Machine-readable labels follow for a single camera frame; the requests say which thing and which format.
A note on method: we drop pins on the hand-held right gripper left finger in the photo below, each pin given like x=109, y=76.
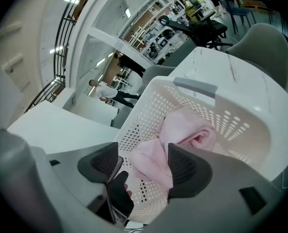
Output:
x=98, y=161

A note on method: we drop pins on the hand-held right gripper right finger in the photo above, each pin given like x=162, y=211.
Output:
x=195, y=173

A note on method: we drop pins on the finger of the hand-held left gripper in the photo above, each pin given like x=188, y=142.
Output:
x=118, y=198

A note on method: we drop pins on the pink clothes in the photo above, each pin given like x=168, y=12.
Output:
x=182, y=125

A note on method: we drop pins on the white plastic basket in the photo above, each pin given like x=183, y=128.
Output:
x=243, y=110

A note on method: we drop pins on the white shelving rack with equipment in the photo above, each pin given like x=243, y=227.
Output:
x=158, y=33

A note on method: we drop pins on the white round disc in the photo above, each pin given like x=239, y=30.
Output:
x=189, y=72

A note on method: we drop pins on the grey shell chair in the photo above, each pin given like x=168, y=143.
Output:
x=156, y=78
x=262, y=45

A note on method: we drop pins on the black stair railing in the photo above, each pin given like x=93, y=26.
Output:
x=54, y=57

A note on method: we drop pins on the cream door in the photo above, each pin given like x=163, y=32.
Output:
x=10, y=52

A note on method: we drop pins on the black office chair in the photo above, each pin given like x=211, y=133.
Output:
x=207, y=30

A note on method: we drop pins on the green backpack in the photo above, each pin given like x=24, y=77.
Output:
x=192, y=12

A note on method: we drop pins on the blue chair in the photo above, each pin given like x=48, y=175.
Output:
x=241, y=11

